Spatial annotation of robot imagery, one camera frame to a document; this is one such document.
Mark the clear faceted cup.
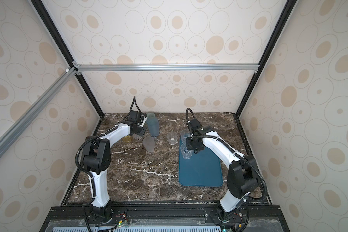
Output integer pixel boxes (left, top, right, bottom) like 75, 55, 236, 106
180, 144, 193, 160
180, 129, 191, 143

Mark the green frosted cup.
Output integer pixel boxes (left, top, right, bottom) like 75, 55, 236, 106
147, 113, 156, 118

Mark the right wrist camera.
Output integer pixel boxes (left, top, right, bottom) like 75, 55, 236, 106
187, 119, 202, 134

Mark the frosted grey cup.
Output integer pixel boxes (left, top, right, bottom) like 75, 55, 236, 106
143, 136, 155, 153

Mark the blue frosted cup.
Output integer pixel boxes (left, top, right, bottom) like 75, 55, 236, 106
147, 117, 160, 137

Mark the left black frame post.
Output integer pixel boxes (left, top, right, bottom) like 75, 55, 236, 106
31, 0, 104, 118

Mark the horizontal aluminium frame bar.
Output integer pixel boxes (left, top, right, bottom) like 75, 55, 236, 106
76, 63, 259, 72

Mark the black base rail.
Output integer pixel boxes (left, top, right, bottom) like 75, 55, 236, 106
40, 203, 289, 232

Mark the clear textured cup front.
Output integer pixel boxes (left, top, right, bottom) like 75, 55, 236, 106
167, 131, 178, 146

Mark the black frame post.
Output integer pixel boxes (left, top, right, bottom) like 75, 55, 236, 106
31, 0, 104, 118
235, 0, 297, 119

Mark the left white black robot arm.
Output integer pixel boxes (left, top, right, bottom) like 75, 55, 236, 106
75, 98, 147, 222

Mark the yellow plastic cup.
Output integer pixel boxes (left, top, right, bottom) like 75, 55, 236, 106
122, 135, 132, 143

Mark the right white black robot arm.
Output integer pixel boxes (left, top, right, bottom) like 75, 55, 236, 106
186, 108, 268, 222

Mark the left diagonal aluminium bar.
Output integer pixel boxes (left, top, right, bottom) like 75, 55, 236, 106
0, 67, 76, 158

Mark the right black frame post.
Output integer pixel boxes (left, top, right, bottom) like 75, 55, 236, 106
235, 0, 297, 119

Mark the teal plastic tray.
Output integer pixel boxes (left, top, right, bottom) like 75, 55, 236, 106
178, 138, 223, 187

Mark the clear faceted cup front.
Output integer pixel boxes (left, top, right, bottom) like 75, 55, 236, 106
180, 129, 191, 143

